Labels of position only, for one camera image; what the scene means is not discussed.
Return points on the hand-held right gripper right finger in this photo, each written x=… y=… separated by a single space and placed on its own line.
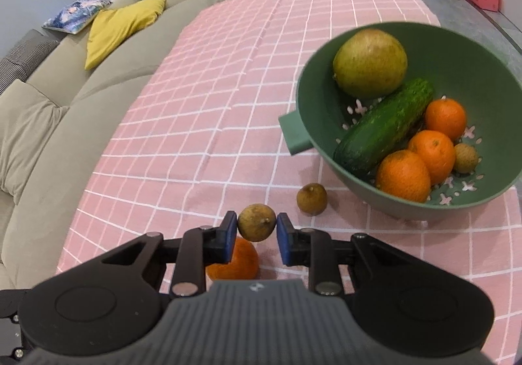
x=284 y=240

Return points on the green colander bowl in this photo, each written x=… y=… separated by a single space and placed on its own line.
x=469 y=59

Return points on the pink checkered tablecloth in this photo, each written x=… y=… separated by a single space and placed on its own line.
x=204 y=124

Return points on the blue printed pillow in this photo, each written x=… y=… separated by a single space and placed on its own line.
x=75 y=14

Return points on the yellow pillow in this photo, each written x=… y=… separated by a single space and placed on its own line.
x=118 y=28

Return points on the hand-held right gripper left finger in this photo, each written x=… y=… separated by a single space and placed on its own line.
x=230 y=238

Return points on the yellow-green pear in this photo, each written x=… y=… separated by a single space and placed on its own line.
x=369 y=63

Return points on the orange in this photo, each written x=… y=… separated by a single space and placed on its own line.
x=445 y=118
x=433 y=155
x=403 y=176
x=240 y=263

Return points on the beige sofa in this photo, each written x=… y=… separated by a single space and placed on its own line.
x=81 y=169

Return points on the brown longan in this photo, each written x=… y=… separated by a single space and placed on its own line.
x=312 y=199
x=465 y=158
x=257 y=222

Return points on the grey striped cushion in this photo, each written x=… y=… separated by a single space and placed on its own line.
x=24 y=55

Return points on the beige cushion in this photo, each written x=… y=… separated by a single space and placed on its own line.
x=24 y=136

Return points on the green cucumber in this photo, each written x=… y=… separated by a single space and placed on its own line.
x=379 y=130

